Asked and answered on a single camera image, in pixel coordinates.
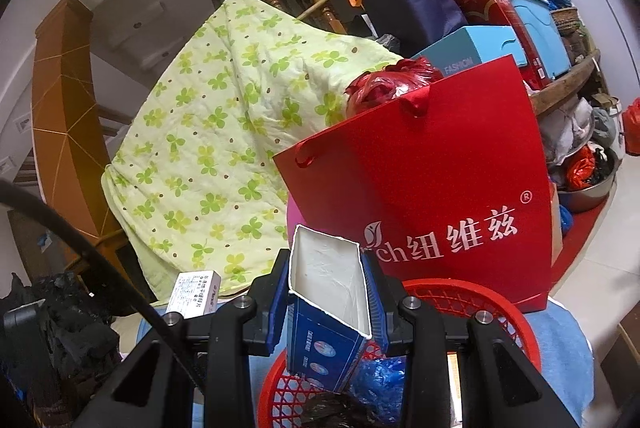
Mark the black grey plastic bag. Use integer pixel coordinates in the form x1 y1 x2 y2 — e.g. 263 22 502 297
299 392 383 428

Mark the blue towel blanket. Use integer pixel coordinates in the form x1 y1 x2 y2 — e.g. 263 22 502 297
134 297 597 428

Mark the blue cardboard box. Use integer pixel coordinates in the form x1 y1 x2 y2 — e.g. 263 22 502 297
286 225 372 392

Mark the light blue shoe box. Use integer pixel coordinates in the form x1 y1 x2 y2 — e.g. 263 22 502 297
412 25 528 76

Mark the black cable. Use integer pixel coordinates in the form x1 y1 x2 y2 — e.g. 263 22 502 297
0 178 206 391

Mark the red mesh waste basket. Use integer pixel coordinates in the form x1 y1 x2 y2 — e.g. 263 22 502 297
255 276 544 428

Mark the red Nilrich paper bag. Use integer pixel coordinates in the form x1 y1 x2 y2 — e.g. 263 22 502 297
274 56 552 312

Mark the blue plastic storage bin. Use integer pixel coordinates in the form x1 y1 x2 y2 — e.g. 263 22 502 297
509 0 570 80

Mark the white long medicine box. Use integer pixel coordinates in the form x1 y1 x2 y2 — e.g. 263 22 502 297
166 270 221 320

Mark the magenta pillow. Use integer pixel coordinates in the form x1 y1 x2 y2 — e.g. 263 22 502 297
285 195 306 248

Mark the black clothes pile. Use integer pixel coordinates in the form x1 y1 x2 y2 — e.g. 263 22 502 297
1 272 122 400

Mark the red plastic bag in bag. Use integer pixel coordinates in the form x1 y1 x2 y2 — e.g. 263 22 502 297
345 57 442 117

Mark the blue plastic bag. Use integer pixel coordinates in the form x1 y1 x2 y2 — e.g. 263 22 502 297
348 356 407 427

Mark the green clover quilt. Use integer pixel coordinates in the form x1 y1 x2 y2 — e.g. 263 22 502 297
101 0 397 301

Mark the metal basin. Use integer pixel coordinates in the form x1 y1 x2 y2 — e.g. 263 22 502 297
558 149 620 214

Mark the orange wooden cabinet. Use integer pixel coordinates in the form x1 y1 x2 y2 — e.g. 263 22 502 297
32 0 127 274

